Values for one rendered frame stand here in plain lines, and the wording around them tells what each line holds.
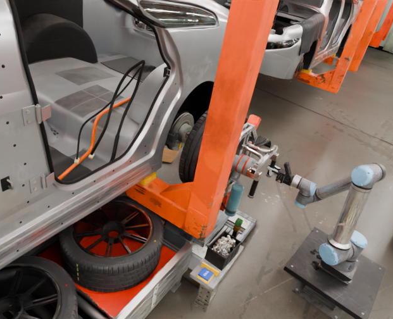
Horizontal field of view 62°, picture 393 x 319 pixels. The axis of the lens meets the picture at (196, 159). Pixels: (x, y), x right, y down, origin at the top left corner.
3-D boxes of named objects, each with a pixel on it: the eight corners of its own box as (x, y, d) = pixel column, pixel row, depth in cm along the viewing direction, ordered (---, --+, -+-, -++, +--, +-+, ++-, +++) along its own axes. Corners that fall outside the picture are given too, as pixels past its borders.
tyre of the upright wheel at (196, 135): (166, 173, 219) (194, 189, 280) (195, 189, 210) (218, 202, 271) (212, 89, 225) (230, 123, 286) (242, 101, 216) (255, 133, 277)
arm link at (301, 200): (310, 207, 247) (316, 194, 240) (299, 210, 242) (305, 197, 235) (302, 199, 254) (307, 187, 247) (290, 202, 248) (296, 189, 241)
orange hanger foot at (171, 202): (139, 185, 251) (143, 146, 233) (195, 218, 232) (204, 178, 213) (124, 194, 239) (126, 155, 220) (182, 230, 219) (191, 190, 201)
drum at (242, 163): (233, 162, 252) (237, 147, 245) (257, 175, 244) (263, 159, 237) (224, 169, 242) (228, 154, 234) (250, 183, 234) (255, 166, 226)
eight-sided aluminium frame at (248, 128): (238, 173, 278) (255, 115, 249) (245, 176, 276) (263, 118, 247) (205, 204, 237) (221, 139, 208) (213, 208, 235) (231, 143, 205)
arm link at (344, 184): (390, 157, 201) (312, 188, 258) (377, 160, 196) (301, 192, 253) (398, 175, 198) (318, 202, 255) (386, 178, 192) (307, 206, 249)
